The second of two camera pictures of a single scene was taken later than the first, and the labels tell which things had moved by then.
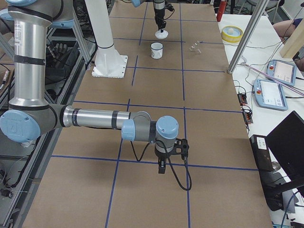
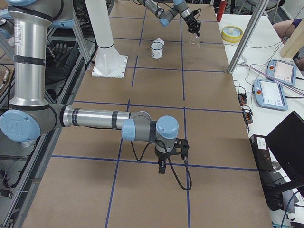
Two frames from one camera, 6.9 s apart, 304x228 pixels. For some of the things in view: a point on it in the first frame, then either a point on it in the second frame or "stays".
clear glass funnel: (194, 47) → (195, 40)
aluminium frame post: (257, 13) stays
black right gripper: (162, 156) stays
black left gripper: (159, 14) → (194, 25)
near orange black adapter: (247, 114) stays
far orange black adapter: (242, 98) stays
